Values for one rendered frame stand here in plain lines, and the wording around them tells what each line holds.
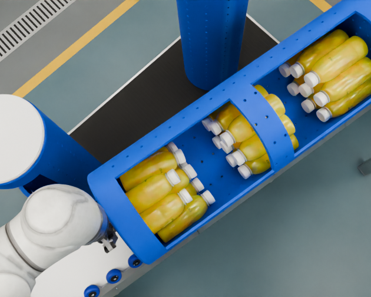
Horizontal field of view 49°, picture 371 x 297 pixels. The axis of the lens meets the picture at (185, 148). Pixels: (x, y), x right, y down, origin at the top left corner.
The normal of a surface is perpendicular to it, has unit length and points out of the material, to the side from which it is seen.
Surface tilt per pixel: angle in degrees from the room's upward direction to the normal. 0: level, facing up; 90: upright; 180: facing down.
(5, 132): 0
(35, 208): 7
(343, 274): 0
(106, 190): 20
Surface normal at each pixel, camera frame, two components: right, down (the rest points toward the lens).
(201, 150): 0.16, 0.05
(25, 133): -0.05, -0.25
